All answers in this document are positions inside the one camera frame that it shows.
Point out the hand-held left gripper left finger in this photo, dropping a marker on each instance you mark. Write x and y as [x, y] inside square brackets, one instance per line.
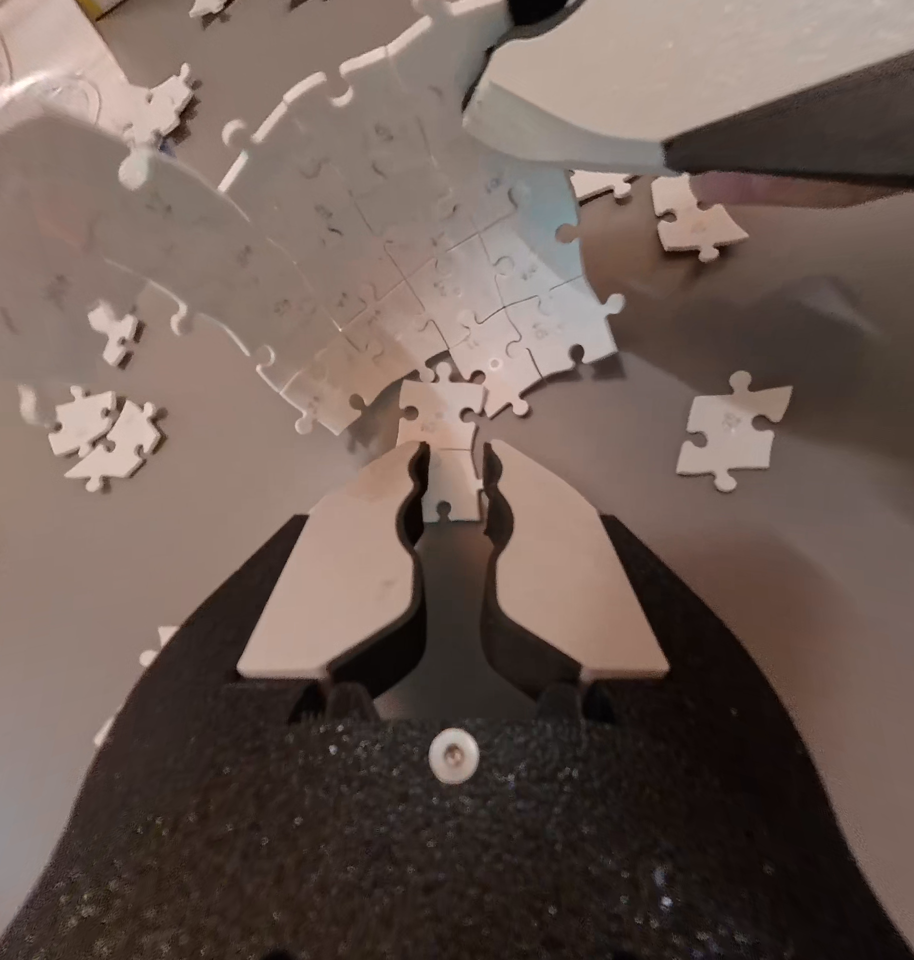
[329, 592]

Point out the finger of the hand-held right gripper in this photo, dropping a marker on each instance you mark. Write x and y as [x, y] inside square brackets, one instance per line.
[652, 67]
[483, 22]

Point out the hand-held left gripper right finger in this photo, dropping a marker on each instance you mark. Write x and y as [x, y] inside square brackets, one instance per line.
[577, 592]

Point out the joined pair white puzzle pieces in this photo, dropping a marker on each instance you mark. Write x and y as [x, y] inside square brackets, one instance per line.
[438, 420]

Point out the assembled curved puzzle ball section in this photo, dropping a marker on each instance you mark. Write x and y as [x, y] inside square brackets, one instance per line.
[352, 225]

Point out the person's right hand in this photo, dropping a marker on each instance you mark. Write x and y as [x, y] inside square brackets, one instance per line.
[787, 189]

